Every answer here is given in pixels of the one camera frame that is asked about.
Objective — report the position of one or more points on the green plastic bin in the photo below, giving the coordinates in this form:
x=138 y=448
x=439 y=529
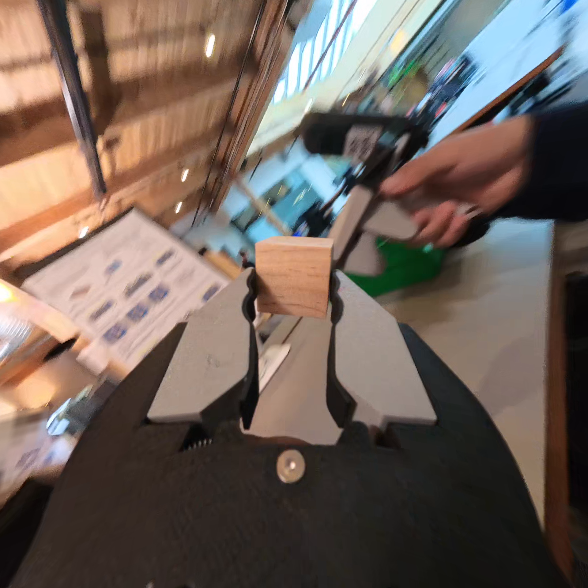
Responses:
x=409 y=271

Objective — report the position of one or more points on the skylight window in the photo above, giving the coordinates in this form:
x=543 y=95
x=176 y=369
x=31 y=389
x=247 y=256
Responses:
x=330 y=27

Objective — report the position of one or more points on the black steel beam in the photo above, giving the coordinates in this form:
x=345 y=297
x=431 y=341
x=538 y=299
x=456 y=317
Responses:
x=73 y=92

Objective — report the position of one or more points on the printed instruction sheet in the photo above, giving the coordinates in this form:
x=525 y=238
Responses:
x=128 y=275

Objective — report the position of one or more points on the instruction sheet on stand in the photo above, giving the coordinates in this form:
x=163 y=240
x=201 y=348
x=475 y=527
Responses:
x=271 y=367

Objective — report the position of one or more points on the blue striped wooden cube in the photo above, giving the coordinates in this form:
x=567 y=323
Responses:
x=294 y=275

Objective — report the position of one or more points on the person's right hand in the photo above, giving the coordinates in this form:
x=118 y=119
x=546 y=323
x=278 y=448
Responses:
x=477 y=174

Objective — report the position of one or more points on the person's right forearm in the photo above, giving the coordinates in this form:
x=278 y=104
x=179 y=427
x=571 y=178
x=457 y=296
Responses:
x=560 y=160

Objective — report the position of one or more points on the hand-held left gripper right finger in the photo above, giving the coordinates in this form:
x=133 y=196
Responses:
x=381 y=367

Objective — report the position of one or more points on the long white table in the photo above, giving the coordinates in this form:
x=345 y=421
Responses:
x=496 y=55

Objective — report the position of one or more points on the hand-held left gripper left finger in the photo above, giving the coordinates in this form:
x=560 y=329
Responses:
x=202 y=363

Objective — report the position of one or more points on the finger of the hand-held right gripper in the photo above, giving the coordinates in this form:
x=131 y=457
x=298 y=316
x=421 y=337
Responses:
x=367 y=257
x=353 y=220

